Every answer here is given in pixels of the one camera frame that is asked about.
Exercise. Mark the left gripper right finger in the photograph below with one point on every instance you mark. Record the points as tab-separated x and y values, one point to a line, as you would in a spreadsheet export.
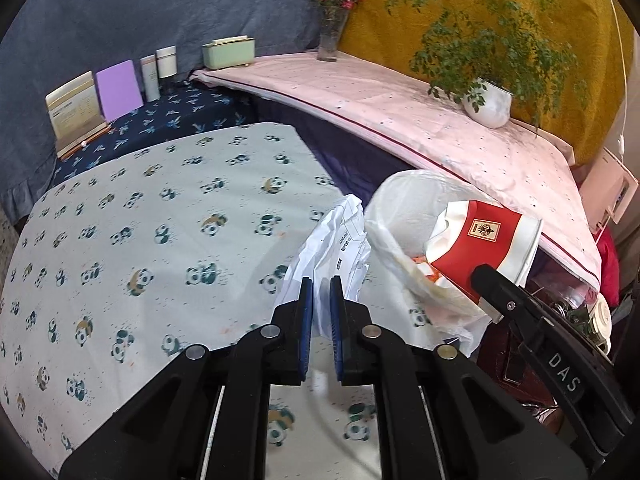
336	300

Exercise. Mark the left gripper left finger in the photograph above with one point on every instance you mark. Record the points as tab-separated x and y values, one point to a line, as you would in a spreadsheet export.
306	315

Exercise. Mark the white printed paper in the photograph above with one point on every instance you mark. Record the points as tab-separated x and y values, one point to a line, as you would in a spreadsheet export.
338	246

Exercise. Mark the white lined trash bin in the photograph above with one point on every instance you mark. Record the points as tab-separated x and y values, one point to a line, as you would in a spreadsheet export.
428	232

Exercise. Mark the dark purple cloth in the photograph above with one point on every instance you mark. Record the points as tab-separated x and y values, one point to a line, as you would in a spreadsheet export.
355	165

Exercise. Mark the pink patterned table cloth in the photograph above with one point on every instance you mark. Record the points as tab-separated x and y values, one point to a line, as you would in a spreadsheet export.
522	170

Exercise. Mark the panda print table cloth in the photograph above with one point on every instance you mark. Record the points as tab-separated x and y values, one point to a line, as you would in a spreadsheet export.
122	267

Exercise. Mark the navy leaf print cloth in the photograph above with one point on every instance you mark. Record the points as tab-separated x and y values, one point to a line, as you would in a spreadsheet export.
191	109

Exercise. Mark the mint green tissue box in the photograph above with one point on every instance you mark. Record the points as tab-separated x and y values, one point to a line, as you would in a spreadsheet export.
229	52

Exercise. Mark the pink white appliance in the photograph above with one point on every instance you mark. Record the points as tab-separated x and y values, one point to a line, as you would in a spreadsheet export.
612	183

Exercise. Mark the white jar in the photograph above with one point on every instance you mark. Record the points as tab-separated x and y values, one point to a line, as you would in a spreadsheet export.
166	60

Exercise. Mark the white tube bottle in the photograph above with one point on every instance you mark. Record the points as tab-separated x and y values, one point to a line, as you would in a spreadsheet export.
150	78

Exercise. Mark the glass vase with pink flowers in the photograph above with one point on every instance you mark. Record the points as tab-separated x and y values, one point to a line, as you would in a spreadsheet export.
333	17

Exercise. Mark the green plant in white pot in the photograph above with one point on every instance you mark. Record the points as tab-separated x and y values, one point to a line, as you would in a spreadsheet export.
472	45

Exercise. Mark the blue grey sofa cover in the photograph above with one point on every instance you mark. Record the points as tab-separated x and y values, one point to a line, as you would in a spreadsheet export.
51	42

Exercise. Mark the yellow patterned curtain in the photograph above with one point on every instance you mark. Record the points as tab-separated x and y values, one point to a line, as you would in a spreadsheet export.
599	30

